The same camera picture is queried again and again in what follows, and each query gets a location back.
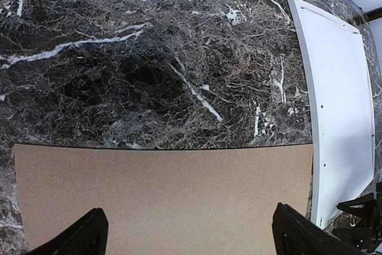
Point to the white picture frame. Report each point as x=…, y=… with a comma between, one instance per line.
x=316, y=117

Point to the brown cardboard backing board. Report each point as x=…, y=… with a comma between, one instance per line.
x=163, y=202

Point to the right black corner post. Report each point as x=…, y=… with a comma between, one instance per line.
x=374, y=14

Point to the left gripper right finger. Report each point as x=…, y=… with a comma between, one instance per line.
x=294, y=234

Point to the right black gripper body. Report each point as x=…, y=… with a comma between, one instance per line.
x=366, y=234

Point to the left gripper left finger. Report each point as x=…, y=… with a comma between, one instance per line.
x=88, y=235

